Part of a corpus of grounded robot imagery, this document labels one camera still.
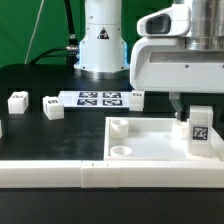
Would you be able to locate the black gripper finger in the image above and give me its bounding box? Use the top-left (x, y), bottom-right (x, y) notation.
top-left (169, 92), bottom-right (183, 121)

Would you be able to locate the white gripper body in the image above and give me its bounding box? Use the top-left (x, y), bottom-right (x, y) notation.
top-left (130, 37), bottom-right (224, 93)

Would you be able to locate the white square tabletop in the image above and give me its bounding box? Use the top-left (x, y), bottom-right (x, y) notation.
top-left (104, 117), bottom-right (224, 162)

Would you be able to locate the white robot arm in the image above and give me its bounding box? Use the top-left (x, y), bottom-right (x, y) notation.
top-left (74, 0), bottom-right (224, 111)

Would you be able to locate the white L-shaped obstacle fence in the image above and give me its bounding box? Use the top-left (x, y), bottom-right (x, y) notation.
top-left (0, 121), bottom-right (224, 189)

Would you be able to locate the black cable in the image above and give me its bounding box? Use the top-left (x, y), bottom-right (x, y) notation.
top-left (28, 0), bottom-right (81, 65)

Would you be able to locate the white marker base plate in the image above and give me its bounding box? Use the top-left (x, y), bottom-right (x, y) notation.
top-left (58, 91), bottom-right (129, 108)

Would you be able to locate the white thin cable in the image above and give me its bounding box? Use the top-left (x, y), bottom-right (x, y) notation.
top-left (24, 0), bottom-right (46, 65)

